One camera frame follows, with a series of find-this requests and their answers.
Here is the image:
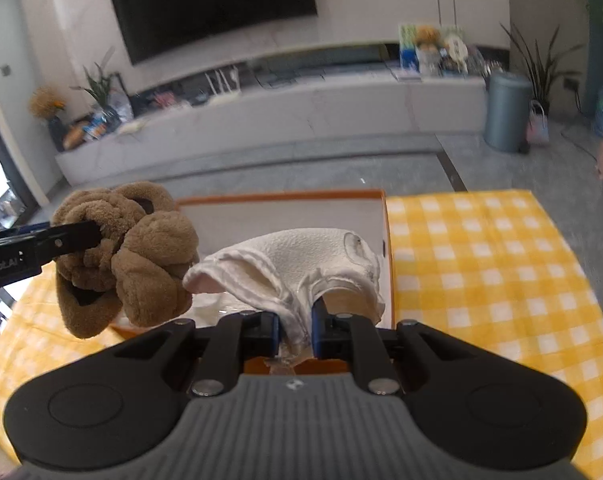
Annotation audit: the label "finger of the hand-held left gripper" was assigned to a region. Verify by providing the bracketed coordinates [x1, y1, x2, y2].
[0, 221, 103, 267]

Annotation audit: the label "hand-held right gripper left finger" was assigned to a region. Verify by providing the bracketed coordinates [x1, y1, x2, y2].
[102, 310, 282, 397]

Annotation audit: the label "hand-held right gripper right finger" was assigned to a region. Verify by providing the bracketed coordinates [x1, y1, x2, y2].
[310, 296, 487, 396]

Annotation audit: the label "white cloth pouch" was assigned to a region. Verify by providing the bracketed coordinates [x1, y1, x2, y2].
[182, 227, 386, 356]

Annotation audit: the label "brown plush toy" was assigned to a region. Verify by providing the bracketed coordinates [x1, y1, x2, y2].
[52, 181, 201, 339]

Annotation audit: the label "orange cardboard box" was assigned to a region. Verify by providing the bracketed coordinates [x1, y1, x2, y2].
[109, 189, 397, 376]

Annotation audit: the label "brown round ornament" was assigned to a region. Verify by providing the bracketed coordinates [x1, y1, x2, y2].
[62, 125, 90, 150]

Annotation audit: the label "snack packets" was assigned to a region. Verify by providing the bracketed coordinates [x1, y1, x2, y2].
[84, 112, 110, 139]

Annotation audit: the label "dried flowers in dark vase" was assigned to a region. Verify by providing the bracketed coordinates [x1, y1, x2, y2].
[29, 85, 67, 151]

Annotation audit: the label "green plant in blue vase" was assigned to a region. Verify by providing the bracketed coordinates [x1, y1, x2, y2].
[76, 47, 123, 133]

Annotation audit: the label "yellow checkered tablecloth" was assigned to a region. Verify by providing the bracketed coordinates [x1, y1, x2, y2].
[0, 189, 603, 479]

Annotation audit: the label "white marble television console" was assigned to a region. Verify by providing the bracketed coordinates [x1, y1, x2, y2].
[56, 45, 487, 187]

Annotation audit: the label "white router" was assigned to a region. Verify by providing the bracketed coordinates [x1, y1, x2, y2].
[204, 67, 242, 103]

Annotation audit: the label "black television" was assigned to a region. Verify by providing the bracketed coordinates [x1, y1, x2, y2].
[106, 0, 318, 66]

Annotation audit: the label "grey trash bin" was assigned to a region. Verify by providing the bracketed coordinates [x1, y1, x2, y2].
[483, 71, 532, 154]

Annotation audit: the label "pink woven bag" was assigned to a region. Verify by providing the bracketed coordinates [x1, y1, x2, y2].
[526, 100, 550, 146]

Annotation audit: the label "brown teddy bear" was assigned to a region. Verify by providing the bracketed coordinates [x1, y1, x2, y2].
[414, 25, 443, 76]

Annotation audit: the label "green picture board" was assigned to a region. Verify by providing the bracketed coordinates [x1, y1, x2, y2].
[398, 22, 465, 68]

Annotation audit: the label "white round ornament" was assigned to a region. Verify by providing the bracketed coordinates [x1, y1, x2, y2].
[444, 35, 469, 64]

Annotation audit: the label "tall green floor plant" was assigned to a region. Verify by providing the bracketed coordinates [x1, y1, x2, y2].
[499, 22, 585, 117]

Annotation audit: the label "black cables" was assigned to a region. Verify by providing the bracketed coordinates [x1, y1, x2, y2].
[254, 71, 328, 87]

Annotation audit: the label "black floor cable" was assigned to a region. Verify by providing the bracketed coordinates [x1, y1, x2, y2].
[559, 127, 600, 164]

